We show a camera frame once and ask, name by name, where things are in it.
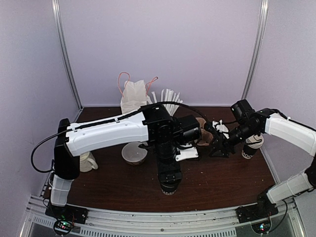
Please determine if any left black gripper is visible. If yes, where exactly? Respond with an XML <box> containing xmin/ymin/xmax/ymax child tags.
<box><xmin>154</xmin><ymin>141</ymin><xmax>183</xmax><ymax>182</ymax></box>

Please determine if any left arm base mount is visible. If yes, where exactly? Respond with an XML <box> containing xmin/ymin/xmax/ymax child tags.
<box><xmin>45</xmin><ymin>203</ymin><xmax>88</xmax><ymax>236</ymax></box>

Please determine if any white ceramic bowl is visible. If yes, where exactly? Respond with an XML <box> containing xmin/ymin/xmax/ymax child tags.
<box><xmin>121</xmin><ymin>142</ymin><xmax>148</xmax><ymax>165</ymax></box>

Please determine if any cardboard cup carrier tray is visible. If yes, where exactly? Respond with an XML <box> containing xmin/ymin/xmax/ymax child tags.
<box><xmin>196</xmin><ymin>118</ymin><xmax>213</xmax><ymax>147</ymax></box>

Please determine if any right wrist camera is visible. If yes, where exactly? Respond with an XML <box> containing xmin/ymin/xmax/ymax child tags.
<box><xmin>203</xmin><ymin>120</ymin><xmax>229</xmax><ymax>134</ymax></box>

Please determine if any left aluminium corner post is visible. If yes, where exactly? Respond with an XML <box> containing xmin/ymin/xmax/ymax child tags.
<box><xmin>51</xmin><ymin>0</ymin><xmax>83</xmax><ymax>110</ymax></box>

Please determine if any stack of paper cups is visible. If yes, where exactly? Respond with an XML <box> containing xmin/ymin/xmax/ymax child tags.
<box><xmin>241</xmin><ymin>135</ymin><xmax>264</xmax><ymax>159</ymax></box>

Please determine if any black paper coffee cup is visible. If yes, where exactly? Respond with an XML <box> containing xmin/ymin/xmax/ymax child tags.
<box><xmin>161</xmin><ymin>187</ymin><xmax>177</xmax><ymax>196</ymax></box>

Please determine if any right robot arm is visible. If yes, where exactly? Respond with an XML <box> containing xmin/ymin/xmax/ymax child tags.
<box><xmin>204</xmin><ymin>99</ymin><xmax>316</xmax><ymax>218</ymax></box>

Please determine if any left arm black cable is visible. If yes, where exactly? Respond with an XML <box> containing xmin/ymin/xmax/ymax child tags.
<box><xmin>31</xmin><ymin>101</ymin><xmax>213</xmax><ymax>173</ymax></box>

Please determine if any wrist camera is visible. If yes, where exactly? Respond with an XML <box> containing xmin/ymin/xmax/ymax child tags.
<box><xmin>175</xmin><ymin>147</ymin><xmax>198</xmax><ymax>162</ymax></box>
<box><xmin>203</xmin><ymin>120</ymin><xmax>229</xmax><ymax>134</ymax></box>

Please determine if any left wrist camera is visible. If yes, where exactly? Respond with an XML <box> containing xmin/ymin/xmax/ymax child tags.
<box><xmin>175</xmin><ymin>147</ymin><xmax>198</xmax><ymax>162</ymax></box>

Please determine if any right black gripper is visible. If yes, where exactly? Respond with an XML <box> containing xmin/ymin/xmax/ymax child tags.
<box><xmin>209</xmin><ymin>122</ymin><xmax>258</xmax><ymax>158</ymax></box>

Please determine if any white paper takeout bag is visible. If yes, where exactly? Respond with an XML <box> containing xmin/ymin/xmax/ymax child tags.
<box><xmin>118</xmin><ymin>72</ymin><xmax>158</xmax><ymax>115</ymax></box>

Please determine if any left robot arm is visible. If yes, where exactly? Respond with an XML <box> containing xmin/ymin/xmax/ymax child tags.
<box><xmin>50</xmin><ymin>103</ymin><xmax>201</xmax><ymax>219</ymax></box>

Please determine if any right aluminium corner post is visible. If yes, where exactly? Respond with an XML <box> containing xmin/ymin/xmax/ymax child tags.
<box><xmin>241</xmin><ymin>0</ymin><xmax>269</xmax><ymax>100</ymax></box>

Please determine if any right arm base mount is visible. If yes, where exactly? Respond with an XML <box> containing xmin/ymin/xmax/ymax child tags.
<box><xmin>236</xmin><ymin>191</ymin><xmax>278</xmax><ymax>235</ymax></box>

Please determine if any cream ceramic mug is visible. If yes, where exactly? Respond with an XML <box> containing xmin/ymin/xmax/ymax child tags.
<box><xmin>79</xmin><ymin>152</ymin><xmax>98</xmax><ymax>172</ymax></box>

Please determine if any wrapped white straws bundle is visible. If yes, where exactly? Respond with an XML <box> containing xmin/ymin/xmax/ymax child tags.
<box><xmin>146</xmin><ymin>88</ymin><xmax>183</xmax><ymax>116</ymax></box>

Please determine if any aluminium corner post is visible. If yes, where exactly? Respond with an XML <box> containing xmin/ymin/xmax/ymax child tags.
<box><xmin>51</xmin><ymin>0</ymin><xmax>83</xmax><ymax>110</ymax></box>
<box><xmin>241</xmin><ymin>0</ymin><xmax>269</xmax><ymax>100</ymax></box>

